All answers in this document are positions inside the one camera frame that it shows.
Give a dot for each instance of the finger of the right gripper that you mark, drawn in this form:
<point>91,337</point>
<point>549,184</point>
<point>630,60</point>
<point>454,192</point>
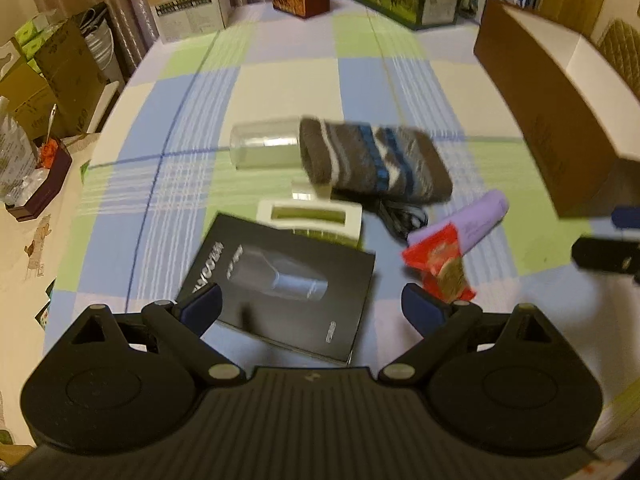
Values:
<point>626,217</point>
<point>606,255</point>

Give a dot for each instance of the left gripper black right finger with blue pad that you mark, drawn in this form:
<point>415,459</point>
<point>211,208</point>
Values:
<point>442,326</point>

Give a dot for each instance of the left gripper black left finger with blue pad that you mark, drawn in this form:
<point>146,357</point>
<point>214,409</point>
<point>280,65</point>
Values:
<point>178,327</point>

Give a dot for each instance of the red snack packet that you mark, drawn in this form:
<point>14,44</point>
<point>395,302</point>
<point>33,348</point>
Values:
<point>439,260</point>

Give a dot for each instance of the purple tube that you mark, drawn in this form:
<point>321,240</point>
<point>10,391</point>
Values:
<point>473,222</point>

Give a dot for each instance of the black shaver box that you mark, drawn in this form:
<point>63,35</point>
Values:
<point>289,289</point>

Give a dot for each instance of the white plastic comb holder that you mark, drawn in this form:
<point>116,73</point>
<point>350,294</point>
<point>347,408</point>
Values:
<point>331,220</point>

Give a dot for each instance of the grey striped knitted sock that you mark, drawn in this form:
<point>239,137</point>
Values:
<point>396,162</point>

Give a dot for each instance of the clear plastic cup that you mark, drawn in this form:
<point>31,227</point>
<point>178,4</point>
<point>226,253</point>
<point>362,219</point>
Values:
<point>268,144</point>

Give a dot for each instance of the brown cardboard storage box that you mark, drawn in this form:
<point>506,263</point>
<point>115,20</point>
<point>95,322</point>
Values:
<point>578,117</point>

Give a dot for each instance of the checkered bed sheet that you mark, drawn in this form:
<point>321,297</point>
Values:
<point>161,170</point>

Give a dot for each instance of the quilted tan cushion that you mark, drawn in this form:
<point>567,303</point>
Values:
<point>620,46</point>

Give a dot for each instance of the dark red tray box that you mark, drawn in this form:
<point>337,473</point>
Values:
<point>42,185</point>

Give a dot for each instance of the plastic bag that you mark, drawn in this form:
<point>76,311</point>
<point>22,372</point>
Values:
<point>20,173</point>

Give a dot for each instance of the brown cardboard boxes stack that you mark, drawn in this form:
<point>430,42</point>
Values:
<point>69,81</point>

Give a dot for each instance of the green tissue packs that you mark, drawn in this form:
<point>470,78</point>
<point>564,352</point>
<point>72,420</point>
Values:
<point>32,36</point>

